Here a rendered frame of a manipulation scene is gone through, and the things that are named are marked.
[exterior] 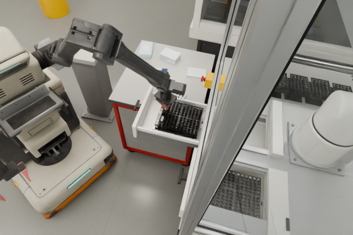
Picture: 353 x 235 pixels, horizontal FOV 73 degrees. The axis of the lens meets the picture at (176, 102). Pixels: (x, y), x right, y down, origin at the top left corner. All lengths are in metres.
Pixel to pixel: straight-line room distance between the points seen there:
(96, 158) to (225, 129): 1.63
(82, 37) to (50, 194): 1.31
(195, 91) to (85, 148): 0.93
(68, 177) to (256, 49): 1.75
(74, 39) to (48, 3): 2.94
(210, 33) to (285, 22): 1.65
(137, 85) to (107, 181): 0.88
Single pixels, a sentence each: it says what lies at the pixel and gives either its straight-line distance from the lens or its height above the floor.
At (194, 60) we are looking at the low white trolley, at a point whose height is 0.76.
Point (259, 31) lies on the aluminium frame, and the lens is 0.21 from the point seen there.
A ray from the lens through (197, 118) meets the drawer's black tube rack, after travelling 1.27.
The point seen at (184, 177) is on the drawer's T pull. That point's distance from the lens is 1.10.
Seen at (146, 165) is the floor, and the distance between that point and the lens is 2.11.
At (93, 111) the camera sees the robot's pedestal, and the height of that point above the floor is 0.06.
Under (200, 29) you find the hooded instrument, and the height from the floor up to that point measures 0.90.
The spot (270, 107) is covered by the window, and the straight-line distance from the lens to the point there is 0.30.
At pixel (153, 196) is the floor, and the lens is 2.02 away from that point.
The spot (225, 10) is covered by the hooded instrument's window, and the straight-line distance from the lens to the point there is 1.77.
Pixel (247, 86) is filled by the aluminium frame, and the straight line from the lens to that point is 0.25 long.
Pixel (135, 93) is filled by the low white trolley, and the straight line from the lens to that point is 1.55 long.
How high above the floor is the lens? 1.93
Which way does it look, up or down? 52 degrees down
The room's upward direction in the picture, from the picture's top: 5 degrees clockwise
